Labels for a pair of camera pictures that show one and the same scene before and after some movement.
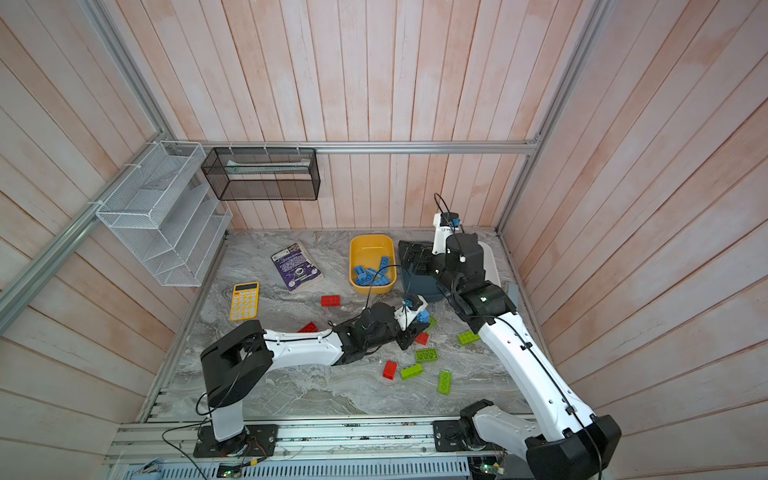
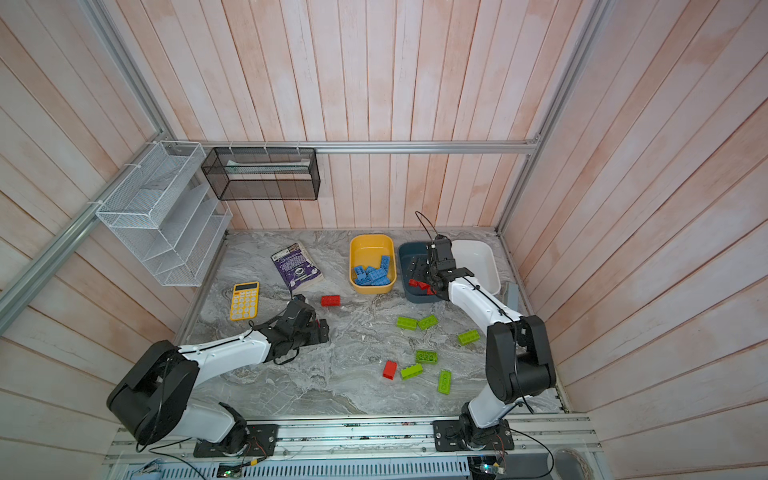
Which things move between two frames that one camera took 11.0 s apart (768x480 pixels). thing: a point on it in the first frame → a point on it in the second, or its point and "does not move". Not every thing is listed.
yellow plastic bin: (366, 251) does not move
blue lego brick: (380, 281) does not move
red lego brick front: (389, 370) does not move
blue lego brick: (424, 316) → (375, 273)
